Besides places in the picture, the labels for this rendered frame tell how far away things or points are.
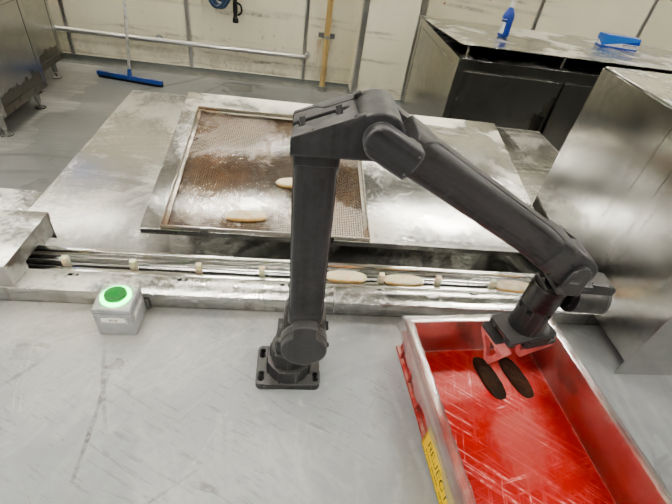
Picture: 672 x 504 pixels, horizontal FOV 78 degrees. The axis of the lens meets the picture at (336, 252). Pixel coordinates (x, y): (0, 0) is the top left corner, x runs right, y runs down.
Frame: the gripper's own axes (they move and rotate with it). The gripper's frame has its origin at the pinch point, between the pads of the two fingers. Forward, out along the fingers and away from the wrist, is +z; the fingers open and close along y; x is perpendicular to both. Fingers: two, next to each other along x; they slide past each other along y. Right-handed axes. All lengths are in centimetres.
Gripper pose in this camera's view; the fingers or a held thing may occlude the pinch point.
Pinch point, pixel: (503, 355)
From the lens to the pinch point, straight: 88.3
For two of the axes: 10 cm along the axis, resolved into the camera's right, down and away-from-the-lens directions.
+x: 3.1, 6.5, -7.0
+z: -1.4, 7.6, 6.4
